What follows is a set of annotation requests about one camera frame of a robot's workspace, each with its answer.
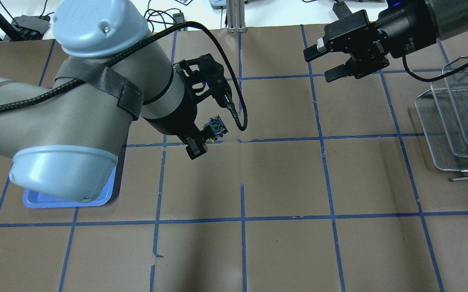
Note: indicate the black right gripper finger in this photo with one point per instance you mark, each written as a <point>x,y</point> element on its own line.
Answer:
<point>315,51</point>
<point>340,71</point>

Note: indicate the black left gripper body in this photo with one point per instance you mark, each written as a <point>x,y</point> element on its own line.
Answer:
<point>176,124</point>

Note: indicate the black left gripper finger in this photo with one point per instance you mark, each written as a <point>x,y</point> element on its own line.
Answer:
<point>195,147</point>

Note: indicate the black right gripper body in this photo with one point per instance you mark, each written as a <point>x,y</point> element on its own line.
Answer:
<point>408,34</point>

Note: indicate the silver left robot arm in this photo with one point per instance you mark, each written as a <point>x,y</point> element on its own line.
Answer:
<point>68,145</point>

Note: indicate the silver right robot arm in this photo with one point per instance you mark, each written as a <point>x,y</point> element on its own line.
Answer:
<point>450,18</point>

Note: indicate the blue plastic tray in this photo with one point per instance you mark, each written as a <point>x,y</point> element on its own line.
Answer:
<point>33,199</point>

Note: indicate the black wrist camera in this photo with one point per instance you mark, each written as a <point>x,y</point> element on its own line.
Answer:
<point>204,77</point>

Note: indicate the aluminium frame post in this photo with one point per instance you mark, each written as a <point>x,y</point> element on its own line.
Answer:
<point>235,12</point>

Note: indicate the wire mesh shelf rack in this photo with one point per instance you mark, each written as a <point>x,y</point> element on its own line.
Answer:
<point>443,112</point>

